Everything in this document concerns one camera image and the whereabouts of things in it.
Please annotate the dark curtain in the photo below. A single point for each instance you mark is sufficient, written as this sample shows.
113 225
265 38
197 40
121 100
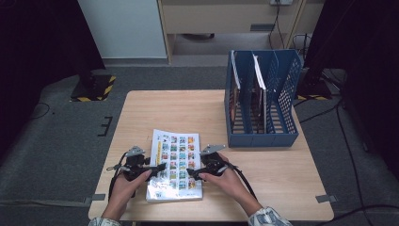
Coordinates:
370 47

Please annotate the white cabinet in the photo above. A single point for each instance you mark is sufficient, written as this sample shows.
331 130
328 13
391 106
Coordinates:
122 28

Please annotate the white picture-grid magazine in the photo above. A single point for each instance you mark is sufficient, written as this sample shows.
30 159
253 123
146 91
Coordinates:
177 150

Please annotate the person's left hand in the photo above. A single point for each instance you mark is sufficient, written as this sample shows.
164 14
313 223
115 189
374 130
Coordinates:
120 196

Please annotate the black stand with striped base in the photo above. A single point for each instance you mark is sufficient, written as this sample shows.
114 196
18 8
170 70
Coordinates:
313 84
94 86

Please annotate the person's right hand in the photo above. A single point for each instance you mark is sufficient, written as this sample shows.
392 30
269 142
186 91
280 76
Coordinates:
229 185

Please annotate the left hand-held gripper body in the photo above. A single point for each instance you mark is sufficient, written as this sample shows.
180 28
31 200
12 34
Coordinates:
135 166

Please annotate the black and red magazine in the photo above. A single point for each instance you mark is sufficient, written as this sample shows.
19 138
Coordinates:
234 103

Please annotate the white power strip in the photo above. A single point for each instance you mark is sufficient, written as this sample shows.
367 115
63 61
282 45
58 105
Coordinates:
280 2

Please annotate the grey tape piece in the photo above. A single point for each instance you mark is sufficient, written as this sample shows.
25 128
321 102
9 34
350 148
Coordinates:
325 198
98 197

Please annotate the blue file rack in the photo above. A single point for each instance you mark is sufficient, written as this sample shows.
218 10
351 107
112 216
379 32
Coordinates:
263 139

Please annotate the beige wooden desk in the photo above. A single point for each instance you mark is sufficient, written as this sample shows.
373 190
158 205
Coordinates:
219 19

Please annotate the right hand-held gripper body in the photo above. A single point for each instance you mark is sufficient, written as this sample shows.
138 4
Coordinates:
213 164

